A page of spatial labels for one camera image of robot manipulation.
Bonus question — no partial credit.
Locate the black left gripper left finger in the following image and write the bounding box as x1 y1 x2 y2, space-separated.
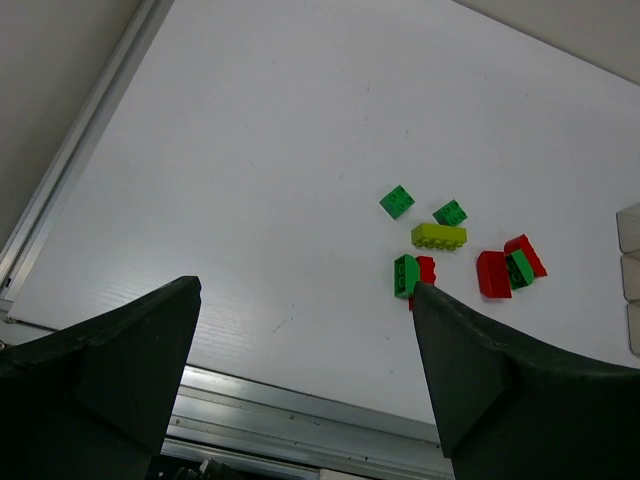
1 276 201 479

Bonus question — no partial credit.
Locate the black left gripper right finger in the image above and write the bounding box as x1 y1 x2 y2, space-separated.
413 283 639 479

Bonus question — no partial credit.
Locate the small green lego brick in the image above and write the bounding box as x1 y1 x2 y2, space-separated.
505 249 535 290

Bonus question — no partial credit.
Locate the long red lego brick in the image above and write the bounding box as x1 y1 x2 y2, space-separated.
407 256 437 311

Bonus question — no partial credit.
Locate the long green lego brick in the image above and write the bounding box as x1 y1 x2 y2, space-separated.
394 254 420 299

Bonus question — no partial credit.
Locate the long yellow-green lego brick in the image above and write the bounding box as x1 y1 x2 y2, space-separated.
411 223 467 251

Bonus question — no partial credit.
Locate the dark green square lego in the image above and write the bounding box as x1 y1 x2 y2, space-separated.
433 199 468 227

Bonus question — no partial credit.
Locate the green square lego brick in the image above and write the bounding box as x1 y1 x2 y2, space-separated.
379 185 415 220

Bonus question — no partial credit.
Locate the clear compartment container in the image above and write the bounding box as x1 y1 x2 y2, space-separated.
616 203 640 357

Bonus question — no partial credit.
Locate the aluminium table frame rail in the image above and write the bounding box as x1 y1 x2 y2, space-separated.
1 1 453 479

